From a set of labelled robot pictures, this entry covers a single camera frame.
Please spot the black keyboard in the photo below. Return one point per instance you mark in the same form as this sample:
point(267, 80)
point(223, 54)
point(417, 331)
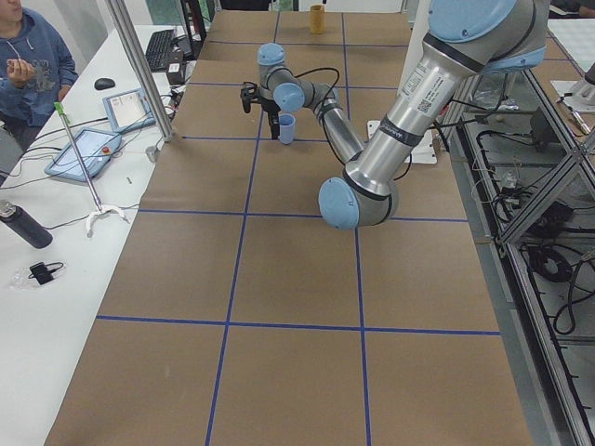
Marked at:
point(158, 49)

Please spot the person in blue hoodie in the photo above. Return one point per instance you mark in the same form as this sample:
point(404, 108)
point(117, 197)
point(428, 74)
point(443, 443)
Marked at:
point(37, 70)

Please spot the small black device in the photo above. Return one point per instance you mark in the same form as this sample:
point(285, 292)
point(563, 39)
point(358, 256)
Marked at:
point(43, 273)

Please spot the tan wooden cup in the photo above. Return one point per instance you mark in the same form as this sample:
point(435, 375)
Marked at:
point(316, 15)

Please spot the light blue plastic cup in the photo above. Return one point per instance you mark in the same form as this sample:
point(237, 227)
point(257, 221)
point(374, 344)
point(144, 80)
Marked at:
point(287, 126)

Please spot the dark water bottle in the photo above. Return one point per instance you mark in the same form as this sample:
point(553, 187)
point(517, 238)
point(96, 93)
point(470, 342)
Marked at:
point(18, 220)

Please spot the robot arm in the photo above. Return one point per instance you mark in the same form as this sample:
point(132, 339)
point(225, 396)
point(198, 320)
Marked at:
point(463, 39)

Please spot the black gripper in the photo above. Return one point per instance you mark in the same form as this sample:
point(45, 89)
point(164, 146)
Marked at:
point(270, 106)

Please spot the blue teach pendant far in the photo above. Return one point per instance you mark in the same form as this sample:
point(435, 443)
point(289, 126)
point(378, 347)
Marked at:
point(128, 111)

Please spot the blue teach pendant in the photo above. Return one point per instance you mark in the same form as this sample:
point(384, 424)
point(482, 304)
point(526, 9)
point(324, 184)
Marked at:
point(128, 111)
point(96, 148)

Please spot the aluminium frame post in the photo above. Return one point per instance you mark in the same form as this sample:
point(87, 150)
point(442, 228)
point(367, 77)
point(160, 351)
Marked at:
point(126, 30)

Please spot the blue teach pendant near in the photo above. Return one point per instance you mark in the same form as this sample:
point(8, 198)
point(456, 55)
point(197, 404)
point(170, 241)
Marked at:
point(96, 148)

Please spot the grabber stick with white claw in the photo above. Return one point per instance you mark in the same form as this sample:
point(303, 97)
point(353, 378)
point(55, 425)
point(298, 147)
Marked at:
point(101, 208)

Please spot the black computer mouse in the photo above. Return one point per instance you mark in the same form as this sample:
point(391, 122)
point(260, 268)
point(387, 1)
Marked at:
point(104, 83)

